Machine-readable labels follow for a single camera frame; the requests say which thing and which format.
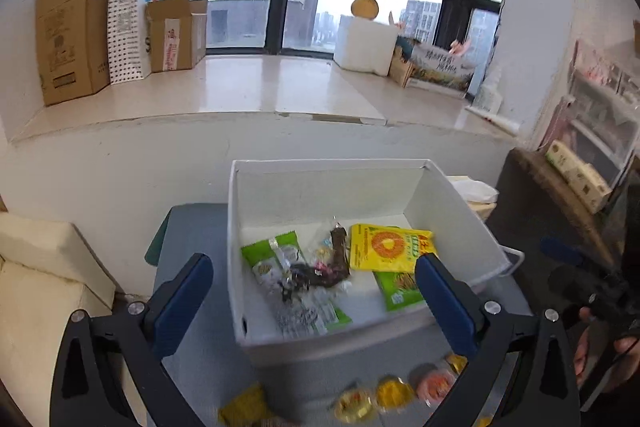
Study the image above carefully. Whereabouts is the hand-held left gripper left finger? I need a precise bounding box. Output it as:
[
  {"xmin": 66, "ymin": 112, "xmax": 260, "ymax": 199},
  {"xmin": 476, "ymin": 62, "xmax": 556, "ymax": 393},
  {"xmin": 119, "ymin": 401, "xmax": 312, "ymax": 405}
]
[{"xmin": 50, "ymin": 252, "xmax": 216, "ymax": 427}]

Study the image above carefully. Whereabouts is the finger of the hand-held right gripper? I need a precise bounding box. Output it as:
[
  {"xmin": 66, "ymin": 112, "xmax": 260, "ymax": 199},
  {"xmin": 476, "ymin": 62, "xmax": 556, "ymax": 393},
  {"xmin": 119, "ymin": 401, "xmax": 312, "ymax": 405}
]
[{"xmin": 539, "ymin": 237, "xmax": 586, "ymax": 268}]

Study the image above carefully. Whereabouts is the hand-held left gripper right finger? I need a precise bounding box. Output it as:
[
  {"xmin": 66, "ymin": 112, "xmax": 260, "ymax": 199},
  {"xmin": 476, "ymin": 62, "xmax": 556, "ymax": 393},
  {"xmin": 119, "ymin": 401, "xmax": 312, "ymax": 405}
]
[{"xmin": 415, "ymin": 252, "xmax": 583, "ymax": 427}]

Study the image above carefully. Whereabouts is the yellow jelly cup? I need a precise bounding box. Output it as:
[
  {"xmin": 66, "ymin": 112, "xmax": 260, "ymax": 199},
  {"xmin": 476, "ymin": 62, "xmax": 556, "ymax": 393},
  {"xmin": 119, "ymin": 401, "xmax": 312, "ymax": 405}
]
[
  {"xmin": 334, "ymin": 387, "xmax": 377, "ymax": 424},
  {"xmin": 445, "ymin": 353, "xmax": 470, "ymax": 375},
  {"xmin": 375, "ymin": 374, "xmax": 416, "ymax": 410}
]

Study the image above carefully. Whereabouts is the pink jelly cup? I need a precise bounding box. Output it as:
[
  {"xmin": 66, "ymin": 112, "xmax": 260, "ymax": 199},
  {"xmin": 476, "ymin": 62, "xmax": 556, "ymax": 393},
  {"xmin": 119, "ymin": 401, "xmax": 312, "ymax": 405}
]
[{"xmin": 409, "ymin": 363, "xmax": 458, "ymax": 405}]

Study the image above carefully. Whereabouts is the large yellow snack packet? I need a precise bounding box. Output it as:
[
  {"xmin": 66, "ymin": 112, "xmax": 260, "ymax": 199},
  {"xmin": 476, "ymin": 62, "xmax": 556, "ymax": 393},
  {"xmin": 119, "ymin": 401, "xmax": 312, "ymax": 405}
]
[{"xmin": 348, "ymin": 223, "xmax": 438, "ymax": 273}]

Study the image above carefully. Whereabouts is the small olive yellow packet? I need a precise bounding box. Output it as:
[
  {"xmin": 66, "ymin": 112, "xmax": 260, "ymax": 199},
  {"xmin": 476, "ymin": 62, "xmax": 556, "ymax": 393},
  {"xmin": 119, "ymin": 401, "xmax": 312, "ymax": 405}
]
[{"xmin": 217, "ymin": 384, "xmax": 273, "ymax": 427}]

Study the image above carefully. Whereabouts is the white storage box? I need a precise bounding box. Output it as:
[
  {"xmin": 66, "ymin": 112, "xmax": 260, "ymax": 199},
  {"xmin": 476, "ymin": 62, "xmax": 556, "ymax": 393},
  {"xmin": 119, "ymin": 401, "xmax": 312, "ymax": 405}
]
[{"xmin": 227, "ymin": 158, "xmax": 512, "ymax": 365}]

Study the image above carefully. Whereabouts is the person's right hand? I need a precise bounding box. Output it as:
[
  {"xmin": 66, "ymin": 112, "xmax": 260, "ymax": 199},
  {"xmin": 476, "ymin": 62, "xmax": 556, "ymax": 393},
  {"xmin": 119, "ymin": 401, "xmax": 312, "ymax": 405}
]
[{"xmin": 572, "ymin": 307, "xmax": 640, "ymax": 388}]

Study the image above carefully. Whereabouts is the green striped snack packet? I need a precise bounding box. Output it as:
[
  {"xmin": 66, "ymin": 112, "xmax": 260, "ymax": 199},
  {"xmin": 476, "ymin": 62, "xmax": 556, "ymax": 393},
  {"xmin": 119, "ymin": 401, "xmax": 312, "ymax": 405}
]
[{"xmin": 374, "ymin": 269, "xmax": 426, "ymax": 312}]

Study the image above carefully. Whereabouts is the beige tissue pack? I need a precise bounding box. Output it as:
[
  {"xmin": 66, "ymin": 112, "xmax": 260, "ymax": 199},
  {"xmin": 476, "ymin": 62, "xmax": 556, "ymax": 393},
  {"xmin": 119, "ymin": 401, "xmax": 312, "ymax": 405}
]
[{"xmin": 545, "ymin": 139, "xmax": 613, "ymax": 214}]

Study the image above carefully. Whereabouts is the beige box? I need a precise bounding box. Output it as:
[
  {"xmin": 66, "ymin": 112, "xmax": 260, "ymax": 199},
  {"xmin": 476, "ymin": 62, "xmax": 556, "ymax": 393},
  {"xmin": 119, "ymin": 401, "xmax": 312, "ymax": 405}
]
[{"xmin": 470, "ymin": 202, "xmax": 497, "ymax": 223}]

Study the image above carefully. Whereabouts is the green white snack packet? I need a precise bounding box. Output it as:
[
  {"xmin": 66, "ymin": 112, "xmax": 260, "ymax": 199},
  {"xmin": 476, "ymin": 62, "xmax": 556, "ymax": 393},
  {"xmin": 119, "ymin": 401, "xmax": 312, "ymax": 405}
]
[{"xmin": 241, "ymin": 231, "xmax": 307, "ymax": 295}]

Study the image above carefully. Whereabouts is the white plastic bag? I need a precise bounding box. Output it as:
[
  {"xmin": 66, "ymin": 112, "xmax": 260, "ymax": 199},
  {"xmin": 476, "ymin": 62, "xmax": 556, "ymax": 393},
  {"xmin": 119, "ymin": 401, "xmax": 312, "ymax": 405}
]
[{"xmin": 447, "ymin": 176, "xmax": 500, "ymax": 205}]

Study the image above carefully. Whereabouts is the dark brown snack packet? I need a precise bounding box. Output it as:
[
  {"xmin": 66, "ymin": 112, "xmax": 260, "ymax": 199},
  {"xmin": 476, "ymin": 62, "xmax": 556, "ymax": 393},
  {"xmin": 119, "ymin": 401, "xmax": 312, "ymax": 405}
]
[{"xmin": 290, "ymin": 227, "xmax": 351, "ymax": 293}]

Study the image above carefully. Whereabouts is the green grey-print snack packet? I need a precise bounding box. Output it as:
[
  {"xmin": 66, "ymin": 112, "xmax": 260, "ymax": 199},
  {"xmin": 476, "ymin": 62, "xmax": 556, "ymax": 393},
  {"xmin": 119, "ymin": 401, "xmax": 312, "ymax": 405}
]
[{"xmin": 272, "ymin": 292, "xmax": 353, "ymax": 340}]

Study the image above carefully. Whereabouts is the clear wrapped candy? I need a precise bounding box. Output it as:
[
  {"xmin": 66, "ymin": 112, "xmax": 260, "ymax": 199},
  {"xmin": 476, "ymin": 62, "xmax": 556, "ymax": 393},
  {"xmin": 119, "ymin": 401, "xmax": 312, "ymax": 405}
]
[{"xmin": 307, "ymin": 217, "xmax": 341, "ymax": 268}]

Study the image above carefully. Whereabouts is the clear plastic drawer unit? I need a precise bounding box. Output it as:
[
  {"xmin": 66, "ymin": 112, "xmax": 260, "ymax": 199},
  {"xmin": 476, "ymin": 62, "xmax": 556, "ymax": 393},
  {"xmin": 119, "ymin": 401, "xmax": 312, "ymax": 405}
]
[{"xmin": 542, "ymin": 39, "xmax": 640, "ymax": 188}]

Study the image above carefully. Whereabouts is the white rolled paper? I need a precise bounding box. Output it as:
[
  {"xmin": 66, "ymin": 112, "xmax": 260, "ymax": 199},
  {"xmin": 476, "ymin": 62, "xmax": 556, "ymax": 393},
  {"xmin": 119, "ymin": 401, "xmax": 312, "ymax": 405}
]
[{"xmin": 465, "ymin": 106, "xmax": 522, "ymax": 132}]

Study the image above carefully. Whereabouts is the cream cushion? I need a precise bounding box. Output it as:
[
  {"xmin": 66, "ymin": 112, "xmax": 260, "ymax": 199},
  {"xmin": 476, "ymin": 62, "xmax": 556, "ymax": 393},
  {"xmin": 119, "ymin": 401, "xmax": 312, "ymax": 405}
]
[
  {"xmin": 0, "ymin": 259, "xmax": 151, "ymax": 427},
  {"xmin": 0, "ymin": 213, "xmax": 117, "ymax": 308}
]

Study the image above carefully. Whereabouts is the landscape printed box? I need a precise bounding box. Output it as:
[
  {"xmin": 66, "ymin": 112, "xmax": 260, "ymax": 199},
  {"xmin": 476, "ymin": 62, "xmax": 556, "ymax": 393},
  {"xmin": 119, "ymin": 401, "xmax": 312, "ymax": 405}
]
[{"xmin": 402, "ymin": 39, "xmax": 476, "ymax": 100}]

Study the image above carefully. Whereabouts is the small brown carton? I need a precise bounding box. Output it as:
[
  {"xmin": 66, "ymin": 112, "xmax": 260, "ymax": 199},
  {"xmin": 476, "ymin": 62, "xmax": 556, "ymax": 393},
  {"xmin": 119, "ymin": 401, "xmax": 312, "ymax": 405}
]
[{"xmin": 389, "ymin": 47, "xmax": 413, "ymax": 88}]

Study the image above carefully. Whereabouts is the small open cardboard box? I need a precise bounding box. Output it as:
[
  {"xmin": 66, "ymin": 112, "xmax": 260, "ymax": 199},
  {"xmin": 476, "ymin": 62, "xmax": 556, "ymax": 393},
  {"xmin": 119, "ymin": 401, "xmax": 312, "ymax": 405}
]
[{"xmin": 145, "ymin": 0, "xmax": 208, "ymax": 74}]

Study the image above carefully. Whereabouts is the white foam box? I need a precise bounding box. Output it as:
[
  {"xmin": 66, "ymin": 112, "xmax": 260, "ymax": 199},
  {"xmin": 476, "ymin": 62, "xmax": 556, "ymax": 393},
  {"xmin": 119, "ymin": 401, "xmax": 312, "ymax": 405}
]
[{"xmin": 332, "ymin": 14, "xmax": 399, "ymax": 76}]

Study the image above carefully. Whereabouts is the white patterned paper bag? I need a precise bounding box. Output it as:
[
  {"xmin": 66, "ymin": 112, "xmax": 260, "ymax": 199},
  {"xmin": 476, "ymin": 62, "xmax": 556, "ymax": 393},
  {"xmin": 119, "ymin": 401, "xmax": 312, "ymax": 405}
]
[{"xmin": 107, "ymin": 0, "xmax": 192, "ymax": 85}]

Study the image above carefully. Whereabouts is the large cardboard box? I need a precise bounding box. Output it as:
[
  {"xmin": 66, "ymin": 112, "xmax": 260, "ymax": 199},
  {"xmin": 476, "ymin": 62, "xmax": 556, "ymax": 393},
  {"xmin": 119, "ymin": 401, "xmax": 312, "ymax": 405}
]
[{"xmin": 35, "ymin": 0, "xmax": 118, "ymax": 106}]

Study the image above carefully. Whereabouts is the round orange fruit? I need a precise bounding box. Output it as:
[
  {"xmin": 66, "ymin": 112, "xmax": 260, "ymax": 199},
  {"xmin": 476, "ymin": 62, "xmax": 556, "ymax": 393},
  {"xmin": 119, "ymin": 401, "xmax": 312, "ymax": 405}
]
[{"xmin": 350, "ymin": 0, "xmax": 381, "ymax": 20}]

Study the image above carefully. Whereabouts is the grey cart with white handle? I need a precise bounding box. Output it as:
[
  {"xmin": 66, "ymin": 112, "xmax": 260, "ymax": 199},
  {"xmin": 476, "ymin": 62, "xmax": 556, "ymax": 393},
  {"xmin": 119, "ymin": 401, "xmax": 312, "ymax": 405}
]
[{"xmin": 145, "ymin": 203, "xmax": 533, "ymax": 427}]

